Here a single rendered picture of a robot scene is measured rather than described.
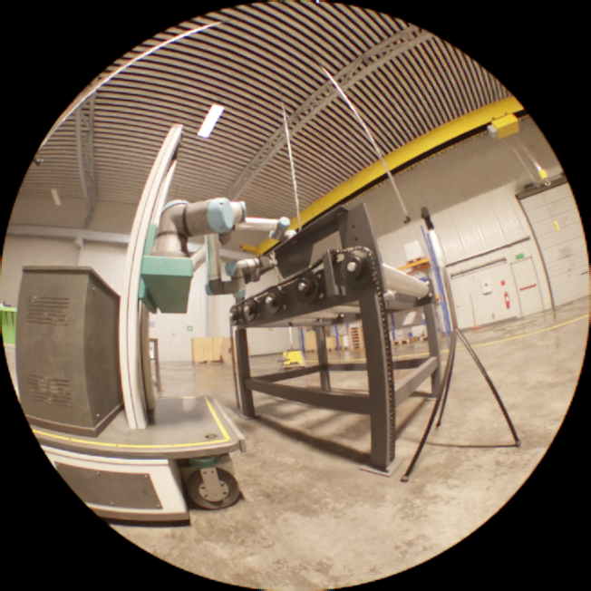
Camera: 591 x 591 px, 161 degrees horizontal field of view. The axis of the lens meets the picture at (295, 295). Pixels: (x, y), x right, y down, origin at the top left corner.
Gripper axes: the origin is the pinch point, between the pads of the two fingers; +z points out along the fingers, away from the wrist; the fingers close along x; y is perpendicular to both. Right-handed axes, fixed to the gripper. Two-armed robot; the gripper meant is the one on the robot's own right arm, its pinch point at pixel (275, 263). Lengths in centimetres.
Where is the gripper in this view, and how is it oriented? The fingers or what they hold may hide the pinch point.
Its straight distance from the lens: 126.7
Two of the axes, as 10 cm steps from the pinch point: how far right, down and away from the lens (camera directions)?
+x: -6.4, 1.9, 7.5
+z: 7.2, -1.9, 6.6
